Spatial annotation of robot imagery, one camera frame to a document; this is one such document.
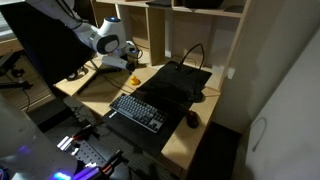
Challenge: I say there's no black bag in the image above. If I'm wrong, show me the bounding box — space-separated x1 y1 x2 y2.
181 0 225 10

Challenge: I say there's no yellow rubber duck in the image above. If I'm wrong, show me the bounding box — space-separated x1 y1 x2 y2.
129 75 141 86

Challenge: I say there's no light wooden shelf unit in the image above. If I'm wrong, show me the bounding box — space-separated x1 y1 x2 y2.
89 0 254 93

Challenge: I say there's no black stand with knobs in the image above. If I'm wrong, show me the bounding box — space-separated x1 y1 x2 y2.
0 51 34 91

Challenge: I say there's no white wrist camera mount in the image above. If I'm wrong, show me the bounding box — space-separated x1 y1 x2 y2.
101 54 132 71

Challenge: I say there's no large black panel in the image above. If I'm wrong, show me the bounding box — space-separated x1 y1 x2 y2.
0 1 98 86

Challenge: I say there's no black mouse with red accents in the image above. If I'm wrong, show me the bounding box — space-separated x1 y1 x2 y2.
185 109 201 129

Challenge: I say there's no thin flat black item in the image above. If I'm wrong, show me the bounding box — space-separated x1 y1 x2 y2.
146 0 173 7

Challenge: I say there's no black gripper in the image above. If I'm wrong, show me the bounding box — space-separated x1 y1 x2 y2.
126 52 142 72

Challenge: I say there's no black desk mat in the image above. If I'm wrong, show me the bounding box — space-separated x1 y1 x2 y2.
101 60 213 158

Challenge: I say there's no black mechanical keyboard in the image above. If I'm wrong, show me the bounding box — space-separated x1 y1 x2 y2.
109 93 169 134

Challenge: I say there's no thin black tripod cable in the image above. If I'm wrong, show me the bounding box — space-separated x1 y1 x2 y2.
99 73 136 94

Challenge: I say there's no grey wall cable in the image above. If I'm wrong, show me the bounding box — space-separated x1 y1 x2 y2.
250 117 268 153

